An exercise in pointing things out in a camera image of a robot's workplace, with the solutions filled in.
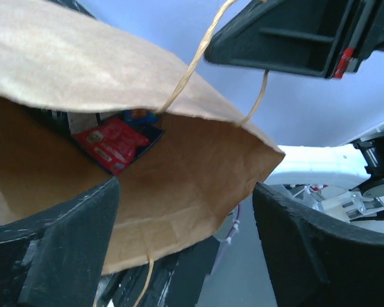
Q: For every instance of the blue M&M candy packet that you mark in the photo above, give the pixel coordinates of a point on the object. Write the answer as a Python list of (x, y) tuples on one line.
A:
[(139, 117)]

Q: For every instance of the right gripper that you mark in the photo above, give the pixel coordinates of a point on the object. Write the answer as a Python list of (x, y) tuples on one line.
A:
[(300, 37)]

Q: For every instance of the brown paper bag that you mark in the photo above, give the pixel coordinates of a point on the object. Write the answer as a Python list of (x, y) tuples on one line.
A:
[(55, 61)]

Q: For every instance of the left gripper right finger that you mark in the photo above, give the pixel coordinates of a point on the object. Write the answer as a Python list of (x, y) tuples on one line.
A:
[(314, 259)]

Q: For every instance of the red snack packet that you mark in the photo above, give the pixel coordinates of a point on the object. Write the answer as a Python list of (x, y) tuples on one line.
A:
[(112, 145)]

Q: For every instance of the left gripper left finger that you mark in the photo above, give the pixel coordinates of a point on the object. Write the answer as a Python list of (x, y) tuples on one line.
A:
[(55, 257)]

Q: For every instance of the blue cookie bag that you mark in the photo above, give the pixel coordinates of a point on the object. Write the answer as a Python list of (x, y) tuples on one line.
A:
[(81, 122)]

